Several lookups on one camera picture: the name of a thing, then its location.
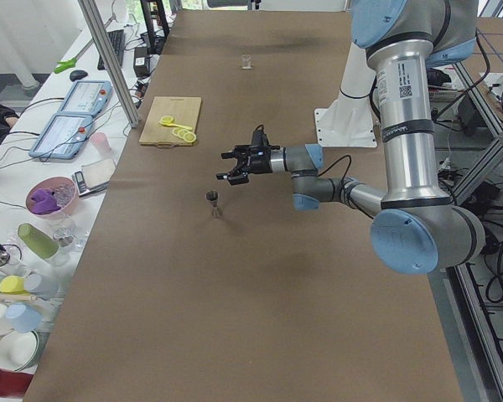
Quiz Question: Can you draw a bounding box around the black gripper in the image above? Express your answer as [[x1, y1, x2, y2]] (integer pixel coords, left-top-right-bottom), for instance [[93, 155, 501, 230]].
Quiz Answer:
[[215, 145, 280, 185]]

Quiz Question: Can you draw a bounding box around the steel double jigger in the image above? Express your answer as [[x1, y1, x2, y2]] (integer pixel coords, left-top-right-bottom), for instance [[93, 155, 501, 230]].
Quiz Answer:
[[205, 190, 223, 219]]

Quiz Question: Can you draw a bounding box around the small clear glass measuring cup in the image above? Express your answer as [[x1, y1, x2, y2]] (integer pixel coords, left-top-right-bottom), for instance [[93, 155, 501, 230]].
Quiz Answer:
[[241, 54, 252, 70]]

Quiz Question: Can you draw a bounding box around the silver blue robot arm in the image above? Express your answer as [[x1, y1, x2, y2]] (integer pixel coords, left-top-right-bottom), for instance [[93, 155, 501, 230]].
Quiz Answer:
[[223, 1, 485, 274]]

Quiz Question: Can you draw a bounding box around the pink plastic cup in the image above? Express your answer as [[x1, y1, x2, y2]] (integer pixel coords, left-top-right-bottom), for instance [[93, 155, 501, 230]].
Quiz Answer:
[[89, 131, 111, 156]]

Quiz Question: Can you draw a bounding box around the yellow cup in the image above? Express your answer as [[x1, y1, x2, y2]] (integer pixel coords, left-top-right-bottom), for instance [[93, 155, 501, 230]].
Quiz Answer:
[[0, 276, 28, 295]]

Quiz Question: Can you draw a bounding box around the light blue cup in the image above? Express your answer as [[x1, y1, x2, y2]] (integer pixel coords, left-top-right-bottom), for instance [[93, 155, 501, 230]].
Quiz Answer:
[[5, 302, 43, 333]]

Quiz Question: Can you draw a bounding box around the lemon slice end of row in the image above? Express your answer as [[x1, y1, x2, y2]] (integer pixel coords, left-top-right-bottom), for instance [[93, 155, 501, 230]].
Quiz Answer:
[[181, 131, 196, 143]]

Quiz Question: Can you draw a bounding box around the lemon slice middle of row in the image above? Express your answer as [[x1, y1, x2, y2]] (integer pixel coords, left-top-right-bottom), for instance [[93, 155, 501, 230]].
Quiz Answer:
[[176, 128, 189, 138]]

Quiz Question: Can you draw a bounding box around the bamboo cutting board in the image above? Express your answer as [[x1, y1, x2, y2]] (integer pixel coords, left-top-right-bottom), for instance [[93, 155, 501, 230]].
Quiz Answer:
[[139, 96, 202, 147]]

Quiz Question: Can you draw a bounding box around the yellow plastic knife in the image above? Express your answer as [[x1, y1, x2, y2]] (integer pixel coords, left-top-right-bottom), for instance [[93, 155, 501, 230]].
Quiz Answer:
[[164, 121, 192, 130]]

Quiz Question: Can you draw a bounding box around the teach pendant far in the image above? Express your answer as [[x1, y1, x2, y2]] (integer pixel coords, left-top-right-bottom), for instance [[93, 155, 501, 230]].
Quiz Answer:
[[59, 80, 112, 117]]

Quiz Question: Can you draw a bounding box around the teach pendant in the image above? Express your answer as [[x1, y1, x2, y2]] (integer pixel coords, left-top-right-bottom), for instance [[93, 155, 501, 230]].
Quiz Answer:
[[29, 113, 95, 160], [59, 80, 112, 117]]

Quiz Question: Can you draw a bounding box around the teach pendant near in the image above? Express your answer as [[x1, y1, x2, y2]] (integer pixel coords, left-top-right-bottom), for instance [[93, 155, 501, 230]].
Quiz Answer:
[[29, 113, 95, 160]]

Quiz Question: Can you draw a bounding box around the black keyboard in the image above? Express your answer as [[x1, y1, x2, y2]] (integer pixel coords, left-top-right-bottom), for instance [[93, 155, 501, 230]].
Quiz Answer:
[[96, 28, 127, 71]]

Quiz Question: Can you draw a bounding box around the pink bowl with purple cloth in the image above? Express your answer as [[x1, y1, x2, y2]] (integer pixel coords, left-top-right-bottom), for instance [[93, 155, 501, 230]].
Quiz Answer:
[[25, 177, 80, 219]]

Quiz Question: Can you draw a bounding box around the green tumbler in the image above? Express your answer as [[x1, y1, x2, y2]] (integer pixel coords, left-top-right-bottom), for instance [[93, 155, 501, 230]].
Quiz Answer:
[[18, 223, 59, 260]]

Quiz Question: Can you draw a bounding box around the white bowl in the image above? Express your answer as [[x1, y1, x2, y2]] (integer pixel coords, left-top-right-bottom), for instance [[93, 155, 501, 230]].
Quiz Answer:
[[0, 331, 39, 371]]

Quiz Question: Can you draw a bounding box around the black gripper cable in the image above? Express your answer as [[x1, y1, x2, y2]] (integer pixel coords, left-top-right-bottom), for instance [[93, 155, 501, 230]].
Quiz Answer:
[[251, 124, 353, 198]]

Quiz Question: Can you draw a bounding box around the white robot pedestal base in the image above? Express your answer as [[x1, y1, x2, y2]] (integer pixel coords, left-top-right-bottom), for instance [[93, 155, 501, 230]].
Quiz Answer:
[[314, 44, 377, 148]]

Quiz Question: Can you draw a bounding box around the aluminium frame post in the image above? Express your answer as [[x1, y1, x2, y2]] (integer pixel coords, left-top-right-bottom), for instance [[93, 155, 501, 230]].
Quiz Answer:
[[78, 0, 140, 128]]

